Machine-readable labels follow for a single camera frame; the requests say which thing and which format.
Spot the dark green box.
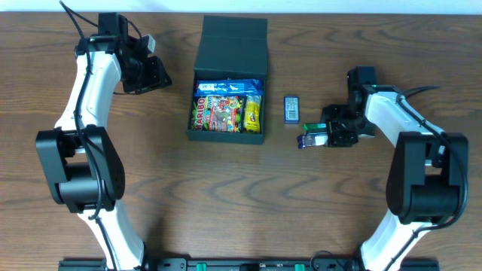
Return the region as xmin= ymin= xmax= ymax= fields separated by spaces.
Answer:
xmin=187 ymin=16 xmax=268 ymax=145

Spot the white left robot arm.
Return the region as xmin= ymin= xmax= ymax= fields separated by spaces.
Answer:
xmin=35 ymin=35 xmax=172 ymax=270

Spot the Haribo gummy candy bag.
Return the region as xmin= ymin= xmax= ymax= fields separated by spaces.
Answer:
xmin=191 ymin=96 xmax=244 ymax=132

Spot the purple chocolate bar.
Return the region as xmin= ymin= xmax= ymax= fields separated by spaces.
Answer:
xmin=297 ymin=134 xmax=328 ymax=149

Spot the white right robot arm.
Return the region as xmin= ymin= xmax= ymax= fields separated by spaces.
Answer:
xmin=322 ymin=84 xmax=468 ymax=270

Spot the blue long cookie pack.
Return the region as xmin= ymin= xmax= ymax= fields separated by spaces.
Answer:
xmin=194 ymin=79 xmax=264 ymax=96

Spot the small blue gum pack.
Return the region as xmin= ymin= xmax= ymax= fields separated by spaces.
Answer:
xmin=284 ymin=96 xmax=300 ymax=124

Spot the green candy bar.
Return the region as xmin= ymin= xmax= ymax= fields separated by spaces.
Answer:
xmin=303 ymin=123 xmax=327 ymax=134

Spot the yellow snack bag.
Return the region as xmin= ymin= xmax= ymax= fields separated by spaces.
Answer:
xmin=243 ymin=96 xmax=261 ymax=134

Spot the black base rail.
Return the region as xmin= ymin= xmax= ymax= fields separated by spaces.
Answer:
xmin=58 ymin=254 xmax=441 ymax=271

